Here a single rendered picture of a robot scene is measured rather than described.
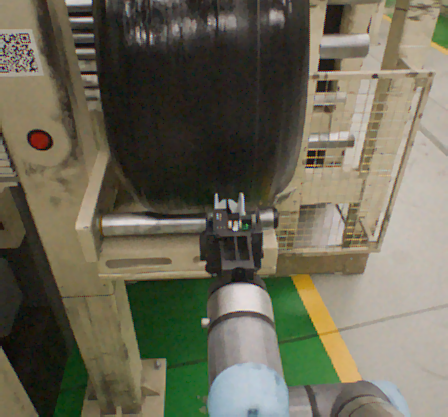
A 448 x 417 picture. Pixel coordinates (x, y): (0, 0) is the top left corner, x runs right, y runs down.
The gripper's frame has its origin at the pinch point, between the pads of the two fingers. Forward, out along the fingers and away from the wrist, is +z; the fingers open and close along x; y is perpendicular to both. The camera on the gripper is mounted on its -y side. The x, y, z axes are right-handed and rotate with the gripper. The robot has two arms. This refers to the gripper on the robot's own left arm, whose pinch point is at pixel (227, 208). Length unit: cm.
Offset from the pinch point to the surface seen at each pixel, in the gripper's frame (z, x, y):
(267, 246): 8.2, -8.4, -16.5
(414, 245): 92, -94, -101
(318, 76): 58, -28, -3
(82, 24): 57, 31, 13
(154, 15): 1.7, 8.7, 28.9
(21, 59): 17.0, 31.9, 18.4
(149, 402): 23, 24, -101
